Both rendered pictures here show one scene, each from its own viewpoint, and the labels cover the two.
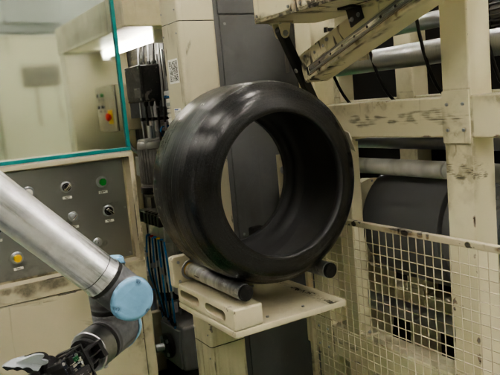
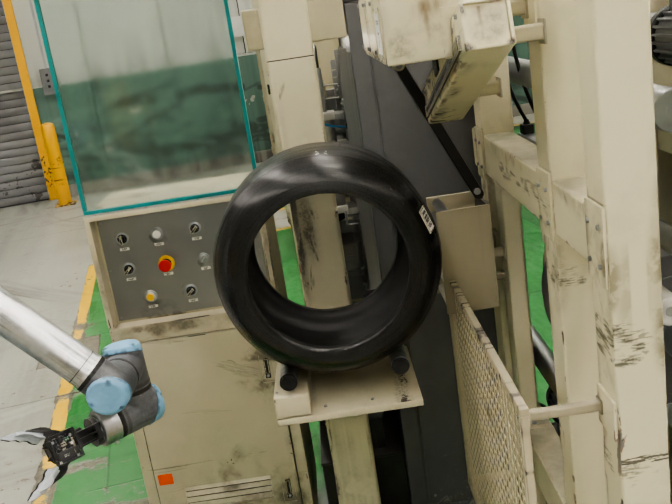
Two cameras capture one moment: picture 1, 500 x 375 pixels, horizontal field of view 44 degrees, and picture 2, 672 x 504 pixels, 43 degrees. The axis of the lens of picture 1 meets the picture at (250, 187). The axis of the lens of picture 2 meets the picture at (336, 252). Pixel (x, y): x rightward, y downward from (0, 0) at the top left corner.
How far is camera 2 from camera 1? 1.14 m
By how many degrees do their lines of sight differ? 31
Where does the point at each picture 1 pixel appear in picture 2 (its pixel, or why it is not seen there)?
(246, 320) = (290, 409)
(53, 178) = (181, 219)
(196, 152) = (223, 238)
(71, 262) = (48, 361)
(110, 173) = not seen: hidden behind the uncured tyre
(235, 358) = (354, 427)
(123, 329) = (135, 411)
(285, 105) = (325, 186)
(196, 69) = (293, 115)
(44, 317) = (175, 356)
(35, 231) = (13, 335)
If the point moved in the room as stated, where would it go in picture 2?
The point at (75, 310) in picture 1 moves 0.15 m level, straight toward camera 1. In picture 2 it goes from (205, 352) to (189, 372)
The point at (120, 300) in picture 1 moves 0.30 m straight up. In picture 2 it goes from (91, 398) to (59, 267)
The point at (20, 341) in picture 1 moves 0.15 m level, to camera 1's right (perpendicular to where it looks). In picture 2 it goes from (153, 376) to (190, 380)
